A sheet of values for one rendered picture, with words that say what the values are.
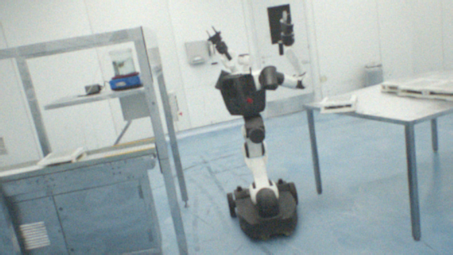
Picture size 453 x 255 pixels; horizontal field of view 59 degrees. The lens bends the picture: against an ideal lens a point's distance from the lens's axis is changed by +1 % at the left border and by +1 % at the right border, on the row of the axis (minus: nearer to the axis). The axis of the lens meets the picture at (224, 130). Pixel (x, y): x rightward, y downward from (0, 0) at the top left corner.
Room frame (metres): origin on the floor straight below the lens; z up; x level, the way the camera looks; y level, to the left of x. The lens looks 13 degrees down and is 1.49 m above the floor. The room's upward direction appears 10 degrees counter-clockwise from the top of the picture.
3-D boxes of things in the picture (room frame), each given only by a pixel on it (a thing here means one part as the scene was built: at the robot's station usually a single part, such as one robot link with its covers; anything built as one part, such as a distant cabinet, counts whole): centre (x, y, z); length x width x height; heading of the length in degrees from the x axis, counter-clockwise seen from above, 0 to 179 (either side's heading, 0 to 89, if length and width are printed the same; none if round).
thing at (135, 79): (2.73, 0.59, 1.30); 0.21 x 0.20 x 0.09; 3
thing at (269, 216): (2.91, -0.22, 0.19); 0.64 x 0.52 x 0.33; 0
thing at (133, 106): (2.82, 0.57, 1.13); 0.22 x 0.11 x 0.20; 93
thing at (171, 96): (3.56, 0.41, 0.96); 0.17 x 0.06 x 0.26; 3
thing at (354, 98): (2.91, -0.88, 0.88); 0.25 x 0.24 x 0.02; 155
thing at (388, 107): (3.07, -1.59, 0.80); 1.50 x 1.10 x 0.04; 111
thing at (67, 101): (2.67, 0.77, 1.24); 0.62 x 0.38 x 0.04; 93
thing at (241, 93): (2.85, -0.19, 1.08); 0.34 x 0.30 x 0.36; 44
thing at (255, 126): (2.81, -0.22, 0.81); 0.28 x 0.13 x 0.18; 0
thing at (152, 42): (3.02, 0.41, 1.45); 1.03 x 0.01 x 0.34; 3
